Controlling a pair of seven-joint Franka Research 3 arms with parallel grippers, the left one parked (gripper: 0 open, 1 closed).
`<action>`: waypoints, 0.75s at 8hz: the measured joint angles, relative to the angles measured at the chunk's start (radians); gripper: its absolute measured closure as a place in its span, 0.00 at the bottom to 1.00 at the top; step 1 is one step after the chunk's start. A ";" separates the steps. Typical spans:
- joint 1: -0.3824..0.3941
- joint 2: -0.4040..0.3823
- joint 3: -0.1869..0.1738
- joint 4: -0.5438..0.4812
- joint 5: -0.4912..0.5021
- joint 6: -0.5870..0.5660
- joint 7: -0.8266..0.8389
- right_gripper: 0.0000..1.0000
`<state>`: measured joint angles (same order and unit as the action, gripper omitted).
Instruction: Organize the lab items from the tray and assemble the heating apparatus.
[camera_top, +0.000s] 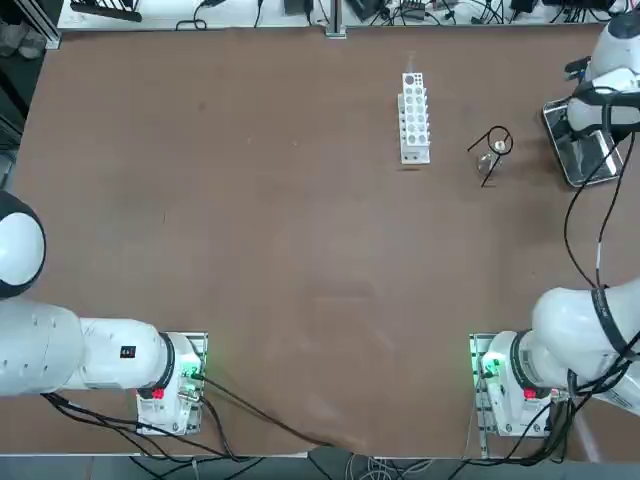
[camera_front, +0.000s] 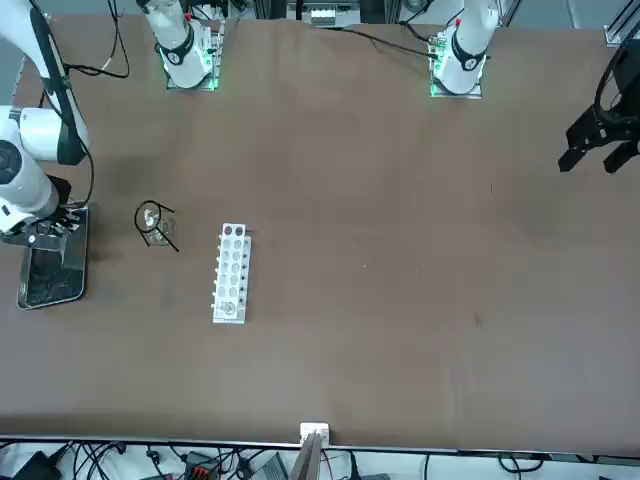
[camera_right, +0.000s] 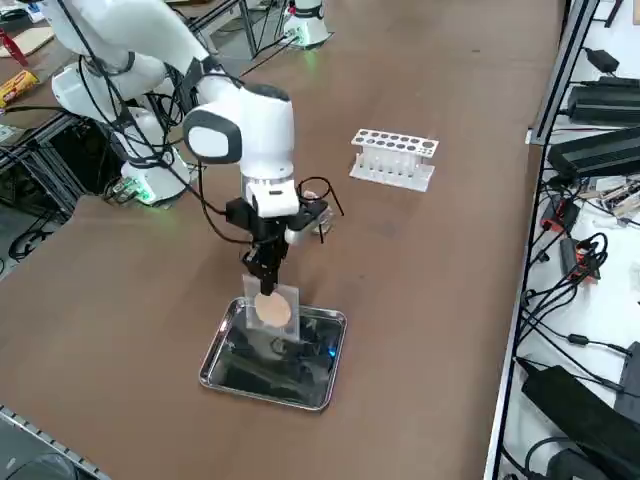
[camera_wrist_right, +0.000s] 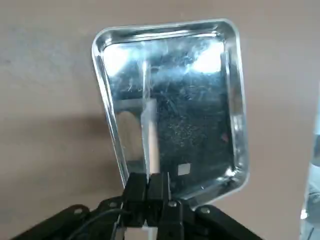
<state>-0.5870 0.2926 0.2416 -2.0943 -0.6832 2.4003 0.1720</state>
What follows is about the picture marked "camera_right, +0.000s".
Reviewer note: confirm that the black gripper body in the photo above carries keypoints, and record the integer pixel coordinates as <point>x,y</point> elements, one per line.
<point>270,230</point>

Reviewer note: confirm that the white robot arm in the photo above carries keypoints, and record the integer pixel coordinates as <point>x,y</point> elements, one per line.
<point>312,22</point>
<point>260,140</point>

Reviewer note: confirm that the steel tray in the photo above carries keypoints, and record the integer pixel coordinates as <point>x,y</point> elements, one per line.
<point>280,375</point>

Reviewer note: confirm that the white test tube rack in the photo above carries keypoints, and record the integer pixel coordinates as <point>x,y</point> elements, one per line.
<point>385,179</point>

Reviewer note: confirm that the yellow red snack packet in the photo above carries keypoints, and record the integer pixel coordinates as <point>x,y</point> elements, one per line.
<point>20,85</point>

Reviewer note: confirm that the red black electronic box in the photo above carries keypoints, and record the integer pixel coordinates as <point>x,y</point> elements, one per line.
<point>562,215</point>

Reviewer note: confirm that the black box orange connectors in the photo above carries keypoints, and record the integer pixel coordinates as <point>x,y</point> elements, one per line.
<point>580,260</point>

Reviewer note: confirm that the tan wooden board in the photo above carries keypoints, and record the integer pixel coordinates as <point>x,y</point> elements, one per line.
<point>30,40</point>

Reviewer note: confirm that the ridged black power supply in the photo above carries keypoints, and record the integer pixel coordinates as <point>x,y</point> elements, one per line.
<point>595,152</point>

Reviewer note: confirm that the black power brick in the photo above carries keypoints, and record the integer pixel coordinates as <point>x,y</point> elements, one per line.
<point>605,102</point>

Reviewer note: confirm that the small black adapter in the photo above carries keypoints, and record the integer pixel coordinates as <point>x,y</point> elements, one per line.
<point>602,60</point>

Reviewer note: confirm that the aluminium rail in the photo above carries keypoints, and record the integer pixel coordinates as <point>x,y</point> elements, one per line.
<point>50,439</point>

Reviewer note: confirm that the white post foot bracket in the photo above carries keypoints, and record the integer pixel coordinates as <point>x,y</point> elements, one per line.
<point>537,137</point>

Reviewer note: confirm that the aluminium camera post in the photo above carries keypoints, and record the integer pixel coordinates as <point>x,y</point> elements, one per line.
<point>562,75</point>

